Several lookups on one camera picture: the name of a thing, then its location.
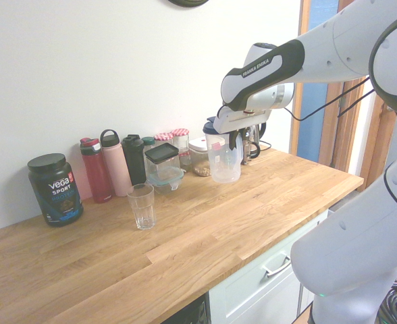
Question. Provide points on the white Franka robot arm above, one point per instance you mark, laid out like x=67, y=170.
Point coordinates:
x=353, y=236

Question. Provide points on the wooden door frame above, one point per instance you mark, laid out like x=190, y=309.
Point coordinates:
x=340, y=135

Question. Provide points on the clear jar with green lid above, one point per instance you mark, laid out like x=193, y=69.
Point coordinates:
x=148, y=141

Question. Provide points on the pink water bottle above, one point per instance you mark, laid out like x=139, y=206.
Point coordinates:
x=115, y=168

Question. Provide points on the red water bottle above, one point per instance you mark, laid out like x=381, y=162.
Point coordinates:
x=95, y=175

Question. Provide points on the dark appliance under counter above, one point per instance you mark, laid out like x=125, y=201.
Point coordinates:
x=188, y=312

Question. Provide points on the square container with black lid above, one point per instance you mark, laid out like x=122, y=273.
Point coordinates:
x=163, y=157

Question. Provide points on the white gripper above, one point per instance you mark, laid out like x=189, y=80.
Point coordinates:
x=242, y=118

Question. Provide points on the clear pitcher with blue lid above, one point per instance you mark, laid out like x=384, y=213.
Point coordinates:
x=223, y=165

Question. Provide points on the pale green drawer front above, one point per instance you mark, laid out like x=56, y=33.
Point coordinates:
x=262, y=290

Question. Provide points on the glass food container teal lid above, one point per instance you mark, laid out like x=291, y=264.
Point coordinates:
x=166, y=182

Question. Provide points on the clear canister with white lid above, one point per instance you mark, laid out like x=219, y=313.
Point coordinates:
x=200, y=158

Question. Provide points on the black Vega protein tub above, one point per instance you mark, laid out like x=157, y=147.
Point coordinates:
x=55, y=192

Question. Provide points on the black shaker bottle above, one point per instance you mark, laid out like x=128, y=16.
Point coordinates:
x=134, y=162

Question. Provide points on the small jar with red lid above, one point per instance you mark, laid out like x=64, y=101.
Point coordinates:
x=185, y=160

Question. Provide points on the clear drinking glass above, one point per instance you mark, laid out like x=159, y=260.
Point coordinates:
x=141, y=207

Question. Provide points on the blue door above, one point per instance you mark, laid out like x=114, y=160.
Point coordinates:
x=315, y=135

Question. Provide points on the black round wall clock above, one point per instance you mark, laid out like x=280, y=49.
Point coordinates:
x=188, y=2

